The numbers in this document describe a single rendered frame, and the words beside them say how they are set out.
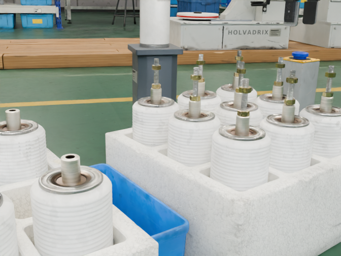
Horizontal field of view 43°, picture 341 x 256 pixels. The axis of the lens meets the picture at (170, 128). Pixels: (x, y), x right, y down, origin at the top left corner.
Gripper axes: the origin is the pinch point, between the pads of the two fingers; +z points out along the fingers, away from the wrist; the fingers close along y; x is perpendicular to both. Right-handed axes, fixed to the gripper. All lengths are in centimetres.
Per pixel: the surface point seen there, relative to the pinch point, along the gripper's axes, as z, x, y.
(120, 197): 35.9, 26.4, -16.9
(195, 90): 13.1, 14.0, -9.6
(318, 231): 37.6, -7.4, 1.1
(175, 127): 19.2, 14.6, -13.9
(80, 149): 43, 69, 6
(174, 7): 18, 385, 411
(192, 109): 16.5, 14.0, -10.3
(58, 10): 20, 412, 235
